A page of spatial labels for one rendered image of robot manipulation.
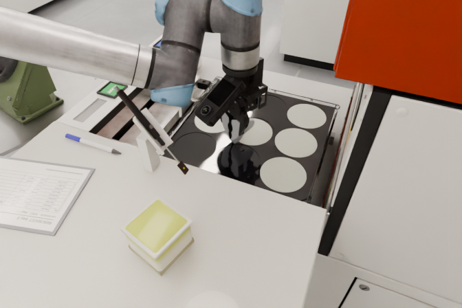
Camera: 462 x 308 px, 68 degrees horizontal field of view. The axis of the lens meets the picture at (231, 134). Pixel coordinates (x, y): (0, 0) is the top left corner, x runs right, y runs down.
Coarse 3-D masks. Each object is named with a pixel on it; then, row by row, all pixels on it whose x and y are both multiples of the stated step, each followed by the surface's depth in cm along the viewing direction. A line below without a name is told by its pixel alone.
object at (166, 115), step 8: (192, 96) 100; (160, 104) 95; (152, 112) 93; (160, 112) 93; (168, 112) 93; (176, 112) 93; (160, 120) 90; (168, 120) 90; (176, 120) 94; (136, 128) 88; (168, 128) 91; (128, 136) 86; (136, 136) 86; (136, 144) 84
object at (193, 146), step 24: (264, 96) 95; (288, 96) 95; (192, 120) 87; (264, 120) 87; (288, 120) 87; (192, 144) 81; (216, 144) 81; (240, 144) 81; (264, 144) 81; (216, 168) 75; (240, 168) 75; (312, 168) 75; (288, 192) 70
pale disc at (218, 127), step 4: (196, 116) 88; (196, 120) 87; (200, 120) 87; (220, 120) 87; (196, 124) 86; (200, 124) 86; (204, 124) 86; (216, 124) 86; (220, 124) 86; (200, 128) 85; (204, 128) 85; (208, 128) 85; (212, 128) 85; (216, 128) 85; (220, 128) 85; (208, 132) 84; (212, 132) 84; (216, 132) 84
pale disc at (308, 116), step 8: (296, 104) 92; (304, 104) 92; (288, 112) 90; (296, 112) 90; (304, 112) 90; (312, 112) 90; (320, 112) 90; (296, 120) 87; (304, 120) 87; (312, 120) 87; (320, 120) 87; (312, 128) 85
